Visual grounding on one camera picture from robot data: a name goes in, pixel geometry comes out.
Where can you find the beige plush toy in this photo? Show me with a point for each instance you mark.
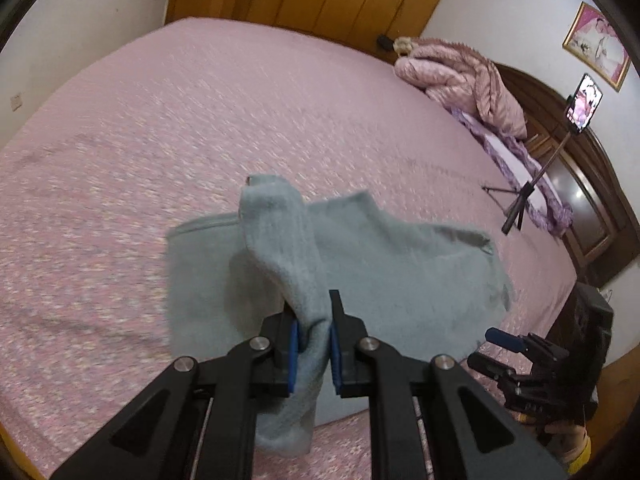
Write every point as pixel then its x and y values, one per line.
pixel 404 46

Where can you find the dark wooden headboard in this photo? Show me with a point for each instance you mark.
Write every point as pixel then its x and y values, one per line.
pixel 590 195

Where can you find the bed with pink floral sheet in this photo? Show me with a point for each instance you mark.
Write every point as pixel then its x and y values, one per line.
pixel 200 110

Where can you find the framed wall picture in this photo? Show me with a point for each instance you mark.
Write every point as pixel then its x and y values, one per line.
pixel 597 45

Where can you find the purple ruffled pillow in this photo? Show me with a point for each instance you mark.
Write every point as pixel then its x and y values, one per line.
pixel 510 157

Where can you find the person's right forearm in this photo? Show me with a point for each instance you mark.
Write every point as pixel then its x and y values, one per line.
pixel 580 457

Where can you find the small black object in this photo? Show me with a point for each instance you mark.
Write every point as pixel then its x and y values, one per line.
pixel 385 43

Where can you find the black phone tripod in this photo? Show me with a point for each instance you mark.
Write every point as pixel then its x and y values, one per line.
pixel 520 205

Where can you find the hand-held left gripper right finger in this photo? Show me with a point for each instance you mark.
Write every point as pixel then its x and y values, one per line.
pixel 334 365

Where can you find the grey-green pants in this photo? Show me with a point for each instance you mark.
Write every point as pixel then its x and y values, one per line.
pixel 400 280

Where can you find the person's right hand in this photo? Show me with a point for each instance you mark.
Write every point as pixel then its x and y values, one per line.
pixel 565 437

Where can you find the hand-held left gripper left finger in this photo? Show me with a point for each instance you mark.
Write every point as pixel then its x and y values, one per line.
pixel 294 360

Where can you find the smartphone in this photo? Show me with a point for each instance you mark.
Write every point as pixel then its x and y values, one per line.
pixel 582 105

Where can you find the pink quilt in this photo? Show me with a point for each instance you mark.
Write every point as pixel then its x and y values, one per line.
pixel 465 85

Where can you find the white wall socket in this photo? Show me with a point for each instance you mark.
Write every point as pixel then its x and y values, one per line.
pixel 17 101

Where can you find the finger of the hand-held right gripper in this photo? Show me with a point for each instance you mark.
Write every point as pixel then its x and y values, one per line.
pixel 492 366
pixel 507 338

